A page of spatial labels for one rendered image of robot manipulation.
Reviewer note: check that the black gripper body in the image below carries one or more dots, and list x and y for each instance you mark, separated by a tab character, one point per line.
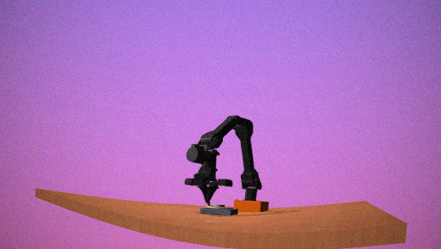
214	183

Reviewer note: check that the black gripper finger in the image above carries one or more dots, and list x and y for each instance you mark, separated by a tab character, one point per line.
204	191
210	191

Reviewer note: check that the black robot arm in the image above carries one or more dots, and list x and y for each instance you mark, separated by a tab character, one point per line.
203	153

